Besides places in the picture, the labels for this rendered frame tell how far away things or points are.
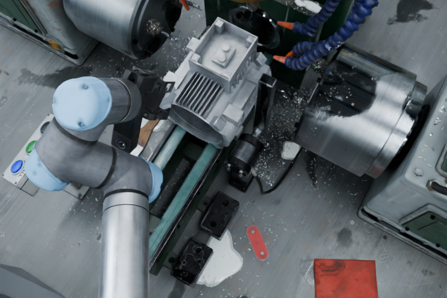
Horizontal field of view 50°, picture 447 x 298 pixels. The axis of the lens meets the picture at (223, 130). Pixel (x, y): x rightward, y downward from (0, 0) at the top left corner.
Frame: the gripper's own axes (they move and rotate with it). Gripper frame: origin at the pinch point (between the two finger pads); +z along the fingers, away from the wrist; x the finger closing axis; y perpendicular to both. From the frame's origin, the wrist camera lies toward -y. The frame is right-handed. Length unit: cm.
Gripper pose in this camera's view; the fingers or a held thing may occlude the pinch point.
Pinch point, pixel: (162, 104)
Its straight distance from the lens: 102.7
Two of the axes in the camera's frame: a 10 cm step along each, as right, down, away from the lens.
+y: 4.2, -8.8, -2.1
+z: 2.6, -1.0, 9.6
